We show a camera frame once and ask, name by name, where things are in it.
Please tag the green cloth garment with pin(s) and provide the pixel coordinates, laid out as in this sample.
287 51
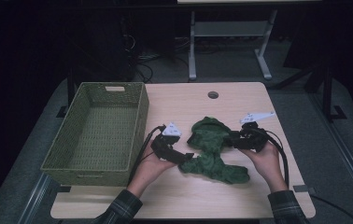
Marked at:
210 146

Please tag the aluminium floor rail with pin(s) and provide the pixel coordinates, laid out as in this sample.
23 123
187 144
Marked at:
34 199
345 155

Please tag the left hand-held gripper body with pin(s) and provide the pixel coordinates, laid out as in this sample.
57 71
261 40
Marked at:
165 146

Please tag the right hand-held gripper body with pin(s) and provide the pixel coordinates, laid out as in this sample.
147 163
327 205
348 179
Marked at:
252 138

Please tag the grey metal table frame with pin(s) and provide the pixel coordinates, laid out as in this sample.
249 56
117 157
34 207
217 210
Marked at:
229 29

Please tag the person's left hand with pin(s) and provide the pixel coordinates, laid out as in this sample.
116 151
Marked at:
149 174

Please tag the person's right hand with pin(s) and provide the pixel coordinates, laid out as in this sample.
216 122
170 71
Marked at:
268 165

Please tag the black floor stand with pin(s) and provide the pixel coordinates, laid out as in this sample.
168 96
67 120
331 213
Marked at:
327 90

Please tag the grey tape strip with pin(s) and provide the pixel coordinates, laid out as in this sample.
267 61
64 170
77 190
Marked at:
302 188

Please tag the black upright post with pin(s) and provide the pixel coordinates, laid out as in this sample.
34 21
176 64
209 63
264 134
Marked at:
71 90

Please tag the green woven basket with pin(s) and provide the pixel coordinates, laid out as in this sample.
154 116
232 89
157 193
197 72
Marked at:
72 146

